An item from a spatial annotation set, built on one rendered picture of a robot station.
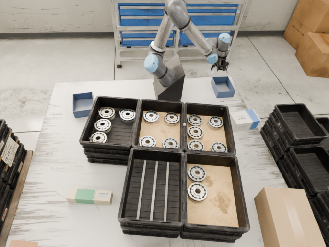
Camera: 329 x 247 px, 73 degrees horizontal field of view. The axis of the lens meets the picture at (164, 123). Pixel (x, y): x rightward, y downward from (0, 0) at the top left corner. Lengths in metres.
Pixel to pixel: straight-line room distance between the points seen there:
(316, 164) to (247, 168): 0.86
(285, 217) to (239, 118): 0.73
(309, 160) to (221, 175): 1.13
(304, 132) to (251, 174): 0.91
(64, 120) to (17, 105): 1.46
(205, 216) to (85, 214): 0.65
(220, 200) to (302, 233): 0.40
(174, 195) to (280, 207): 0.55
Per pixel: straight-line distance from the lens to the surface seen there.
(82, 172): 1.50
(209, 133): 1.50
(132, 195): 1.24
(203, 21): 3.26
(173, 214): 1.21
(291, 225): 1.34
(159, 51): 1.68
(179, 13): 1.40
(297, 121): 2.40
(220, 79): 2.10
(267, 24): 4.76
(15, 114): 3.10
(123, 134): 1.45
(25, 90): 3.38
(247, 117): 1.75
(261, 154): 1.70
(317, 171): 2.28
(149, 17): 3.10
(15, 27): 4.49
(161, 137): 1.43
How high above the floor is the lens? 1.97
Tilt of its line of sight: 49 degrees down
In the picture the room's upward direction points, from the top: 5 degrees clockwise
